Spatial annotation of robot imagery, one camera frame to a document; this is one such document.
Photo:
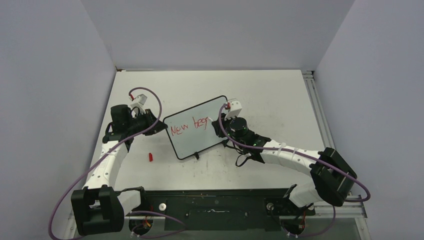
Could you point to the black framed small whiteboard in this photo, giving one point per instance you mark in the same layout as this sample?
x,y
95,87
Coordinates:
x,y
190,132

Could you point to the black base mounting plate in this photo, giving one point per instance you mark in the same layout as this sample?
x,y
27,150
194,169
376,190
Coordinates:
x,y
142,224

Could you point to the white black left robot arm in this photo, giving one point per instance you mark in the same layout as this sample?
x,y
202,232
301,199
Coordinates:
x,y
97,207

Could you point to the aluminium right side rail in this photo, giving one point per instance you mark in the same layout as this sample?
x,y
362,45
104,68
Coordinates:
x,y
325,132

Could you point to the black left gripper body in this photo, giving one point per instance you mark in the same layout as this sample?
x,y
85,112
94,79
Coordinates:
x,y
141,123

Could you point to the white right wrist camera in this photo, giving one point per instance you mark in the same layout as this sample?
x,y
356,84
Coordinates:
x,y
233,107

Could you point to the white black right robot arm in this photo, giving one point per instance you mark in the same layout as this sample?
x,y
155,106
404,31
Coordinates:
x,y
332,177

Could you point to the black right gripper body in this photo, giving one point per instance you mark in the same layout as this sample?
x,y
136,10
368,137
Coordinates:
x,y
225,125

